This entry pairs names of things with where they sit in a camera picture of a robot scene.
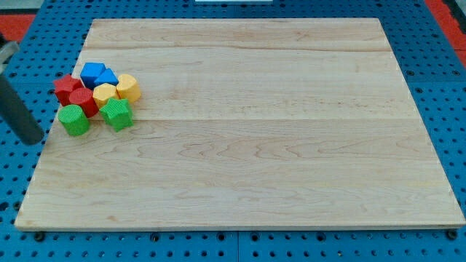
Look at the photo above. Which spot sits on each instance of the light wooden board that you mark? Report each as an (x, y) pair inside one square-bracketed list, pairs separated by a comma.
[(246, 124)]

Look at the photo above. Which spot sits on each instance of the yellow cylinder block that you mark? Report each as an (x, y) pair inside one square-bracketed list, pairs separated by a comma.
[(128, 88)]

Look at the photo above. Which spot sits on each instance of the green star block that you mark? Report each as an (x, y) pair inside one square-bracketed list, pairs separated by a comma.
[(117, 113)]

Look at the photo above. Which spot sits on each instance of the blue triangle block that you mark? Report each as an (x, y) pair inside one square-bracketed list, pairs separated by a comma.
[(107, 77)]

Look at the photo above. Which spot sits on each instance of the yellow hexagon block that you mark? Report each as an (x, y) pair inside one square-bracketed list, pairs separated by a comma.
[(103, 92)]

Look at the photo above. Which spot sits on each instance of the red cylinder block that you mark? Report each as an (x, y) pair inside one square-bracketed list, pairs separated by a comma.
[(83, 97)]

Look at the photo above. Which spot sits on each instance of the blue cube block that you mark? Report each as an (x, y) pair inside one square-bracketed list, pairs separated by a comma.
[(90, 72)]

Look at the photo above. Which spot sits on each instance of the green cylinder block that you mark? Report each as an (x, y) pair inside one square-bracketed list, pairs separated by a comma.
[(74, 120)]

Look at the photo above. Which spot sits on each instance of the red star block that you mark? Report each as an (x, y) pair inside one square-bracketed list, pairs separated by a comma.
[(64, 86)]

